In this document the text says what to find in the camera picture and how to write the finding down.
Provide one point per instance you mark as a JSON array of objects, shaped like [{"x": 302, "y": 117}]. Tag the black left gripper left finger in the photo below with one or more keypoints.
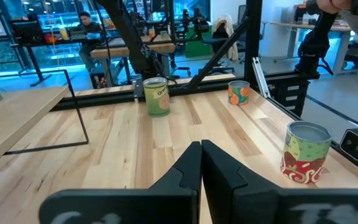
[{"x": 135, "y": 205}]

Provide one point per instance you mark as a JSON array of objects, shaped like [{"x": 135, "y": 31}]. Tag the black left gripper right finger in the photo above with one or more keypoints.
[{"x": 259, "y": 205}]

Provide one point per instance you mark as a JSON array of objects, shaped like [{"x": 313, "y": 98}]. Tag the green and red can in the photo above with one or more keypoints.
[{"x": 304, "y": 152}]

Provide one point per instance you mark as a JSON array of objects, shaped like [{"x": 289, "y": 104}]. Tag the green Oranges can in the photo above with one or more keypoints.
[{"x": 156, "y": 99}]

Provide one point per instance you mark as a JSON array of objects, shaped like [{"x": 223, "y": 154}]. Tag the teal can with orange slices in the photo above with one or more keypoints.
[{"x": 238, "y": 93}]

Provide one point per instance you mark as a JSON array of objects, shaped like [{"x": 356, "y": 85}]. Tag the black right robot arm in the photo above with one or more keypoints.
[{"x": 129, "y": 37}]

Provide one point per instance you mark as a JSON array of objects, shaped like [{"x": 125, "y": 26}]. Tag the black drawer unit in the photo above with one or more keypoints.
[{"x": 291, "y": 102}]

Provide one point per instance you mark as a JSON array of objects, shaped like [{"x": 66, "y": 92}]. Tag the wooden workbench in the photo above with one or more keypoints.
[{"x": 126, "y": 49}]

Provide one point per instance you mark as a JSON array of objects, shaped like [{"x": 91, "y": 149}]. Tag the white desk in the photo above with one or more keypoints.
[{"x": 292, "y": 43}]

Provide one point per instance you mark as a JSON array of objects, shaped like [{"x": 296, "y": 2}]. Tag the black office chair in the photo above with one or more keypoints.
[{"x": 214, "y": 41}]

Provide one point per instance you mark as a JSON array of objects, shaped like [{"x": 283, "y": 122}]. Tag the green cabinet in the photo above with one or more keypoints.
[{"x": 197, "y": 46}]

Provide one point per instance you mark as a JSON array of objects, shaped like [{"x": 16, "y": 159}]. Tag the white jacket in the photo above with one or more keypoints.
[{"x": 228, "y": 28}]

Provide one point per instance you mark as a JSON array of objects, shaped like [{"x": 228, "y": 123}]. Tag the yellow bottle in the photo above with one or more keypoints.
[{"x": 64, "y": 33}]

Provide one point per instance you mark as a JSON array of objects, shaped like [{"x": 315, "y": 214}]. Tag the silver aluminium bracket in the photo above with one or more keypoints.
[{"x": 261, "y": 77}]

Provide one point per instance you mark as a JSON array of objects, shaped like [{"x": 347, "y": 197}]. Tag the wooden shelf with black frame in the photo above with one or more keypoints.
[{"x": 14, "y": 115}]

